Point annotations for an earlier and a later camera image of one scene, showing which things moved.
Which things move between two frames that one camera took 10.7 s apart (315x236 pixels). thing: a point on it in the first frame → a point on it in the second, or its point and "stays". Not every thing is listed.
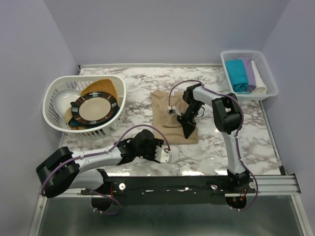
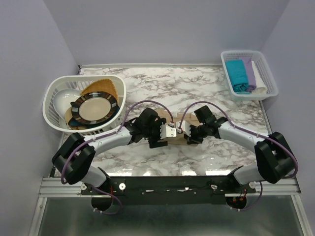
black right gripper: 188,125 → 192,138
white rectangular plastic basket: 264,68 stays
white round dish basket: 78,83 stays
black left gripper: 155,142 → 153,143
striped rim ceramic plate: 94,108 stays
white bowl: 62,99 stays
